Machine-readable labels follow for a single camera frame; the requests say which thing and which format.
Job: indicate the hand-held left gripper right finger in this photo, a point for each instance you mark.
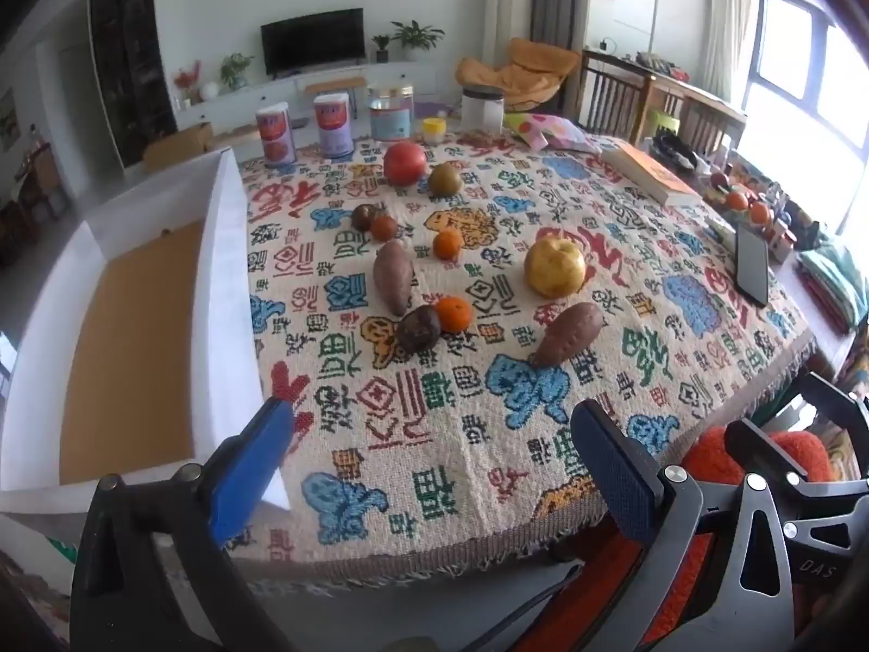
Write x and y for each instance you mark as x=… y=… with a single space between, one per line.
x=618 y=468

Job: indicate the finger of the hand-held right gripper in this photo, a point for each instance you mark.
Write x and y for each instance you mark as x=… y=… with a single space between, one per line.
x=767 y=448
x=835 y=395

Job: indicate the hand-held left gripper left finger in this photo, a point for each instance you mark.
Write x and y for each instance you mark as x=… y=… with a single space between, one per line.
x=251 y=468

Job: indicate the plump purple sweet potato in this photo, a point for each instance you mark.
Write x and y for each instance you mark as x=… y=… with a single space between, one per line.
x=569 y=333

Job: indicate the white cardboard box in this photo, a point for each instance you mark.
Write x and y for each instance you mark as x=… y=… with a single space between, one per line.
x=224 y=285

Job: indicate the folded green red cloth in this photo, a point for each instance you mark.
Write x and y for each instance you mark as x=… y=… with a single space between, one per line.
x=835 y=285

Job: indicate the printed woven tablecloth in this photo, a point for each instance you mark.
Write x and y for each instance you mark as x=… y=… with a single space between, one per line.
x=475 y=421

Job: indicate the black smartphone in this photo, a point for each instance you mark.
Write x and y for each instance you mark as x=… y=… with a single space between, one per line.
x=752 y=261

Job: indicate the yellow pear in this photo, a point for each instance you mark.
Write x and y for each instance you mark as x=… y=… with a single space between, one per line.
x=555 y=268

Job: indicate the dark purple passion fruit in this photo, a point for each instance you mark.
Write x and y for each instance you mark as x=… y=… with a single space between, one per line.
x=417 y=329

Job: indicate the long purple sweet potato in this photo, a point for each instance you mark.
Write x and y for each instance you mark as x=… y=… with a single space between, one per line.
x=392 y=276

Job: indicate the small orange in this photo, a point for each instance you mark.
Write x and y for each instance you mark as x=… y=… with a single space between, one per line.
x=447 y=244

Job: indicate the orange-covered book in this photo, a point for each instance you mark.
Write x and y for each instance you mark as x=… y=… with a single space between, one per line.
x=648 y=172

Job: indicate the light wooden chair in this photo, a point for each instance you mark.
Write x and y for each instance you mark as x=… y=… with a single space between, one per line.
x=706 y=125

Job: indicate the brown cardboard carton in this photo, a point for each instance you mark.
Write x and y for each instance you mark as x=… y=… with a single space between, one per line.
x=178 y=146

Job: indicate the large window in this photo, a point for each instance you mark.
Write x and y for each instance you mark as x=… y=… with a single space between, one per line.
x=815 y=61

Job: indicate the white can red base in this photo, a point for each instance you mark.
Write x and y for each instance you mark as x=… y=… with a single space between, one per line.
x=275 y=134

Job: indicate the green-brown round fruit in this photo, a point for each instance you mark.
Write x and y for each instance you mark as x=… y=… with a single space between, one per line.
x=445 y=178

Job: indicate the red apple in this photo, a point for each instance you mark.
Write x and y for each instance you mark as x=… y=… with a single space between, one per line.
x=405 y=163

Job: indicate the pink snack bag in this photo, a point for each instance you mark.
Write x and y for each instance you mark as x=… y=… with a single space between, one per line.
x=550 y=132

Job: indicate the white television cabinet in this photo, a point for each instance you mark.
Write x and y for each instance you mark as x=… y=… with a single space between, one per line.
x=231 y=105

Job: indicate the dark wooden chair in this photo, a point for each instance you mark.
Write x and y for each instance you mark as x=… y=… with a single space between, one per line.
x=611 y=98

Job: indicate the clear jar pink label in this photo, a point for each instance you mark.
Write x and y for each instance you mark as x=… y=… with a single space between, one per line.
x=390 y=112

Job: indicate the small yellow jar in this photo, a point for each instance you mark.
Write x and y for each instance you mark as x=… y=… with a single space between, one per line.
x=434 y=130

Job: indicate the clear container black lid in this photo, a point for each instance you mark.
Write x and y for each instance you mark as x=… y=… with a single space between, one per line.
x=483 y=107

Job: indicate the red flower bouquet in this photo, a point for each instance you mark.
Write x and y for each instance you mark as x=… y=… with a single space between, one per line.
x=187 y=80

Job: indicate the white sheer curtain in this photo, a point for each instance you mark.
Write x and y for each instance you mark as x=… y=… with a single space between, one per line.
x=733 y=13

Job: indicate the orange lounge chair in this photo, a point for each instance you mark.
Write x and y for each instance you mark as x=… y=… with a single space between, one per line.
x=523 y=71

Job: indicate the dark glass cabinet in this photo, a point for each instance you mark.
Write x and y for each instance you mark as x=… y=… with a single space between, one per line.
x=132 y=54

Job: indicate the flat screen television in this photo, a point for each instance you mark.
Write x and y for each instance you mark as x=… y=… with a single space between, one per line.
x=312 y=41

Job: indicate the small potted plant dark pot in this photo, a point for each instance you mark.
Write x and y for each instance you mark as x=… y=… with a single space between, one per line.
x=381 y=49

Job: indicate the large green potted plant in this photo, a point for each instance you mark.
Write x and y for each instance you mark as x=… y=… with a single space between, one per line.
x=416 y=34

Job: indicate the white floor air conditioner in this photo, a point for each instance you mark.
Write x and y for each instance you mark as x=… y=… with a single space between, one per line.
x=509 y=0

